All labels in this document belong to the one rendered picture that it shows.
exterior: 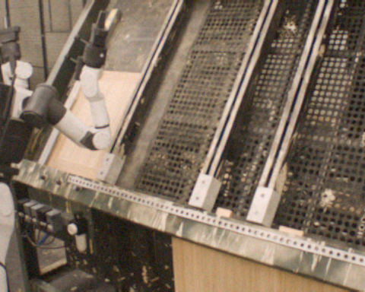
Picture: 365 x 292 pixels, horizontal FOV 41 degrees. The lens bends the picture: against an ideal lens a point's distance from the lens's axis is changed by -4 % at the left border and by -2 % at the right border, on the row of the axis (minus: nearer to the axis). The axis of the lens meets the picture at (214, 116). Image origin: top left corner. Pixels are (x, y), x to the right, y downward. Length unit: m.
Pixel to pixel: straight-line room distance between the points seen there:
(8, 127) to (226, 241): 0.94
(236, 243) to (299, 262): 0.25
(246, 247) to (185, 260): 0.62
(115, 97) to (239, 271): 1.03
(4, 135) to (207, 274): 1.04
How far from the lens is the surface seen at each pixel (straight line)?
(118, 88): 2.54
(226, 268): 2.20
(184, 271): 2.37
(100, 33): 1.97
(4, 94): 2.07
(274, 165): 1.80
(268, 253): 1.73
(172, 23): 2.47
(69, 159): 2.55
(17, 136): 2.10
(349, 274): 1.62
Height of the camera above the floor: 1.65
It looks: 12 degrees down
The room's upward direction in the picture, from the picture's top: 2 degrees counter-clockwise
